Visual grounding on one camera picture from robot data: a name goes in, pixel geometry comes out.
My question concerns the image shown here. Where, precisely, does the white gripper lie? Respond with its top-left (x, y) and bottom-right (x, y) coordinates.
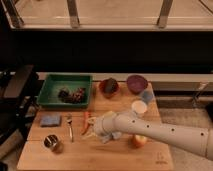
top-left (84, 111), bottom-right (117, 138)

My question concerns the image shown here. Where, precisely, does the red chili pepper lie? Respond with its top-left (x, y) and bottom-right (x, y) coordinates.
top-left (81, 112), bottom-right (91, 135)

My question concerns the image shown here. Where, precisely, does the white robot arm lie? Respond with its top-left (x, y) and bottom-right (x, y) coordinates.
top-left (86, 111), bottom-right (213, 161)

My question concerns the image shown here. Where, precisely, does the white paper cup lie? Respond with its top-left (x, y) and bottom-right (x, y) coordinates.
top-left (131, 100), bottom-right (147, 115)

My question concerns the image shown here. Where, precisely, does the small blue cup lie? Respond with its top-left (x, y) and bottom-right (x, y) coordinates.
top-left (140, 90), bottom-right (154, 104)

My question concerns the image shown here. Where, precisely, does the blue grey cloth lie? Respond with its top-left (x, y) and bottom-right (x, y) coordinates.
top-left (100, 132), bottom-right (122, 144)

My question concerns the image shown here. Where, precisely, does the metal spoon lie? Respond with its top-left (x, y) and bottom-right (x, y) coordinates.
top-left (67, 115), bottom-right (74, 142)

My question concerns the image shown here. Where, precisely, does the reddish pine cone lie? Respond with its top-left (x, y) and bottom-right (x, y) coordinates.
top-left (72, 88), bottom-right (85, 103)

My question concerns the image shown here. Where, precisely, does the wooden cutting board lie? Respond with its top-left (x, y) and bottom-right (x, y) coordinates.
top-left (16, 82), bottom-right (175, 171)

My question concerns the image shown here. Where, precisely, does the dark pine cone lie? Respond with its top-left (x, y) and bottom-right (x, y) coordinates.
top-left (58, 88), bottom-right (71, 103)

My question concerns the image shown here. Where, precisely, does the metal can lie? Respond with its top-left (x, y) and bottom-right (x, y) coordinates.
top-left (44, 134), bottom-right (63, 154)

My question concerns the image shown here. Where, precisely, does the red bowl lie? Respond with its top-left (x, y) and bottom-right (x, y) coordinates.
top-left (99, 78), bottom-right (119, 98)

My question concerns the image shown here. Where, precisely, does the blue sponge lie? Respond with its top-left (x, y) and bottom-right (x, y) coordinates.
top-left (40, 115), bottom-right (61, 127)

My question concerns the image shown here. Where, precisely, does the dark block in bowl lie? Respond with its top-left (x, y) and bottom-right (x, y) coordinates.
top-left (104, 78), bottom-right (116, 93)

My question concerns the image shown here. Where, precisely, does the orange yellow apple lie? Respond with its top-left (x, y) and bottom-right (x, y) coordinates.
top-left (132, 135), bottom-right (147, 148)

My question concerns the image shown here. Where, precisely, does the green plastic tray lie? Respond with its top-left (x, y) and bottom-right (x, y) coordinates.
top-left (37, 74), bottom-right (92, 109)

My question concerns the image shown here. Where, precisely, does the purple bowl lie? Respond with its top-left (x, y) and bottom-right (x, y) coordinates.
top-left (126, 75), bottom-right (148, 94)

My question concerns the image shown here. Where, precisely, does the black equipment at left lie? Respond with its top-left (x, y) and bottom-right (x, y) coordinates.
top-left (0, 64), bottom-right (40, 160)

